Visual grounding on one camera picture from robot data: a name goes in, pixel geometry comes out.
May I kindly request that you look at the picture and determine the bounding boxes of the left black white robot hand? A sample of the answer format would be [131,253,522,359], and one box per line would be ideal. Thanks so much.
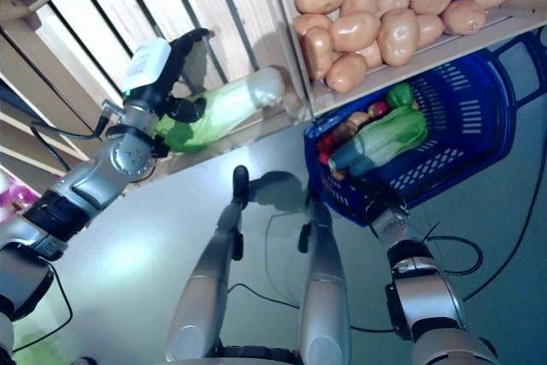
[121,26,215,125]

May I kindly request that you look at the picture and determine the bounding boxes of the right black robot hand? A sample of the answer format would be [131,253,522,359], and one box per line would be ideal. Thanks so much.
[358,187,407,223]

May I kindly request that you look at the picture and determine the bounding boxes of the green white napa cabbage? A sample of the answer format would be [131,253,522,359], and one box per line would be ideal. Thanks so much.
[327,104,428,179]
[152,66,286,155]

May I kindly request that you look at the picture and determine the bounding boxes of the blue plastic shopping basket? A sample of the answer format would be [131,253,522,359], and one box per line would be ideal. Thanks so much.
[303,31,546,227]

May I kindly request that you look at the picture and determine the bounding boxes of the red chili pepper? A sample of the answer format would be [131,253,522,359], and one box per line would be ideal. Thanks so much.
[318,133,338,155]

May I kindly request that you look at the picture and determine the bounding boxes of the right silver robot leg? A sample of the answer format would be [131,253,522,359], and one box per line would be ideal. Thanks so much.
[297,197,347,365]

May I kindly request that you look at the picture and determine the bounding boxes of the silver robot leg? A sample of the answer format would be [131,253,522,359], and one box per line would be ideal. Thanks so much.
[297,197,347,365]
[164,197,245,364]

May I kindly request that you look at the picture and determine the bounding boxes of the small green bell pepper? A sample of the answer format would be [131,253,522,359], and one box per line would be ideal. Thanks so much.
[385,84,418,109]

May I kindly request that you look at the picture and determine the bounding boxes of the wooden slat crate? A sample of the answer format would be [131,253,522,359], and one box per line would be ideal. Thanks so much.
[0,0,315,195]
[267,0,547,121]

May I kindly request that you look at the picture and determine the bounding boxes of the left black robot foot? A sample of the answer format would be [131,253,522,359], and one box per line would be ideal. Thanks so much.
[232,164,251,208]

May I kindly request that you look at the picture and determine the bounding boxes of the black robot pelvis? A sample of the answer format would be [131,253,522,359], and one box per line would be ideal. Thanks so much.
[209,345,300,365]

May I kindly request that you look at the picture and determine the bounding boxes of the left silver robot leg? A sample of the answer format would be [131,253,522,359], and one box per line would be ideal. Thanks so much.
[164,197,245,364]

